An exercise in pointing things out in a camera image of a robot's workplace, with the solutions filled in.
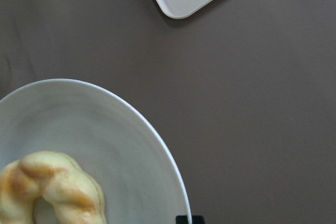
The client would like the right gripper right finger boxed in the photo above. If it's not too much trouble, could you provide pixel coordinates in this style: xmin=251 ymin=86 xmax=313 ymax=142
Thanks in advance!
xmin=192 ymin=215 xmax=204 ymax=224

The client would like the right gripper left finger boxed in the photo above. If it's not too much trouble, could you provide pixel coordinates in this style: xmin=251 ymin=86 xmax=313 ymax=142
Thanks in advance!
xmin=175 ymin=215 xmax=187 ymax=224

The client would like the white round plate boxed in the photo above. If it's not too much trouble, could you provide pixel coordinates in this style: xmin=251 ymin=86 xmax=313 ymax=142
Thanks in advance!
xmin=1 ymin=79 xmax=192 ymax=223

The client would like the braided donut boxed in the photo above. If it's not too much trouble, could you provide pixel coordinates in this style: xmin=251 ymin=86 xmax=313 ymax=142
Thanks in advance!
xmin=1 ymin=151 xmax=107 ymax=223

